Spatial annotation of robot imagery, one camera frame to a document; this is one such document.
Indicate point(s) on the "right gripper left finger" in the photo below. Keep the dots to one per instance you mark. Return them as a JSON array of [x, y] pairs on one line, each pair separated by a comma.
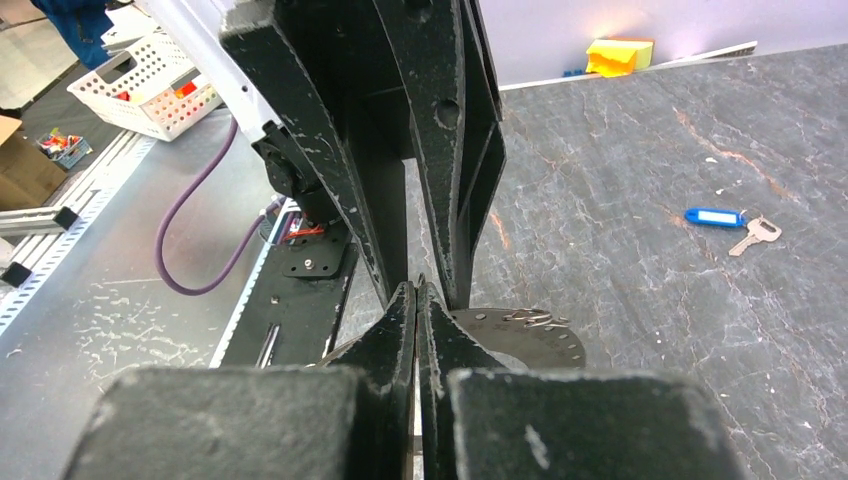
[[348, 419]]

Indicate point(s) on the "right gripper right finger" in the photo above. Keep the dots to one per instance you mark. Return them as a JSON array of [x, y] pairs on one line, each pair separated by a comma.
[[575, 423]]

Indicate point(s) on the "silver key blue tag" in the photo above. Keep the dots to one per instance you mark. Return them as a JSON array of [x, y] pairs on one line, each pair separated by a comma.
[[758, 230]]

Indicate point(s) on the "white perforated basket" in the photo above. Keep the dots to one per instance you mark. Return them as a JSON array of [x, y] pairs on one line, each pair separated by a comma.
[[151, 88]]

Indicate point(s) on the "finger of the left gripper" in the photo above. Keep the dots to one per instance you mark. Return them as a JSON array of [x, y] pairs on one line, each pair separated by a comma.
[[443, 56], [314, 65]]

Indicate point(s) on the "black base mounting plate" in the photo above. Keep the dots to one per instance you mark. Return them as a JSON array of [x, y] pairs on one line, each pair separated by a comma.
[[291, 309]]

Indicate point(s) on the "large metal disc keyring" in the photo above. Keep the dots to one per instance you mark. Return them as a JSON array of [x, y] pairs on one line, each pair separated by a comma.
[[486, 338]]

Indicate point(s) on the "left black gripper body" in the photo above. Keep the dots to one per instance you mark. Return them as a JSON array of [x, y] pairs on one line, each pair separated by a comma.
[[399, 77]]

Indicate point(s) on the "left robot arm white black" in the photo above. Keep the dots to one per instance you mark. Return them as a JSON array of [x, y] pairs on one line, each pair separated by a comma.
[[195, 26]]

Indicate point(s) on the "yellow orange block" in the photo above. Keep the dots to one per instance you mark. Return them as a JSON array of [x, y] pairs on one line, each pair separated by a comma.
[[616, 57]]

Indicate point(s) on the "cardboard box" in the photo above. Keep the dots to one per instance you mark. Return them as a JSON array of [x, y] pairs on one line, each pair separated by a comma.
[[28, 177]]

